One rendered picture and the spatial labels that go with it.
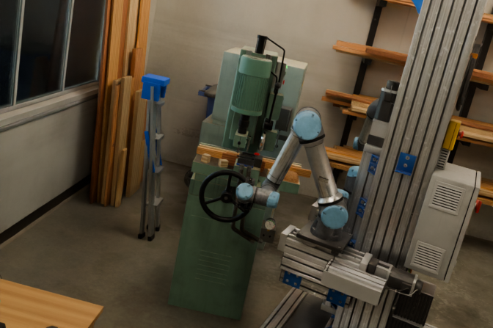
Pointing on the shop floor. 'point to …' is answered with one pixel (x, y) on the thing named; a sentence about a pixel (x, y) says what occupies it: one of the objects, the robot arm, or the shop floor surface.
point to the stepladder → (150, 84)
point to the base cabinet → (213, 260)
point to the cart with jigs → (43, 309)
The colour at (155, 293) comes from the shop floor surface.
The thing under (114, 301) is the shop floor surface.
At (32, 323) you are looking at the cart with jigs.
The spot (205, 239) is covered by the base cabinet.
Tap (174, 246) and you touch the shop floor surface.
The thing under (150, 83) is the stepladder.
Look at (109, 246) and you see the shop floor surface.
